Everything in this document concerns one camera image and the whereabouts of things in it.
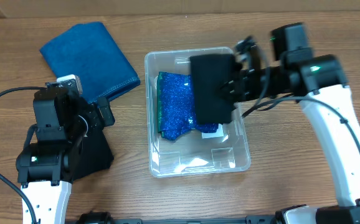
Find black cloth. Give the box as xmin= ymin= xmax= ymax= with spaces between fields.
xmin=73 ymin=129 xmax=114 ymax=180
xmin=189 ymin=54 xmax=235 ymax=124

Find blue denim cloth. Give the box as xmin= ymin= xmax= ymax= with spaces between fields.
xmin=40 ymin=22 xmax=140 ymax=103

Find sparkly blue green cloth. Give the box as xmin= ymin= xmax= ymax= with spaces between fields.
xmin=157 ymin=72 xmax=219 ymax=141

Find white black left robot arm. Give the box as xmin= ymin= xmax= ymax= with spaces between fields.
xmin=16 ymin=87 xmax=115 ymax=223

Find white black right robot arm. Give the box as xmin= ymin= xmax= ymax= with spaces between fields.
xmin=220 ymin=23 xmax=360 ymax=224

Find clear plastic container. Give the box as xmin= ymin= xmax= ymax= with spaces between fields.
xmin=144 ymin=47 xmax=251 ymax=178

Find white label sticker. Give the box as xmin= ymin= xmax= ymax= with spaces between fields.
xmin=201 ymin=123 xmax=225 ymax=139

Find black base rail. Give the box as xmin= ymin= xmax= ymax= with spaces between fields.
xmin=66 ymin=212 xmax=276 ymax=224

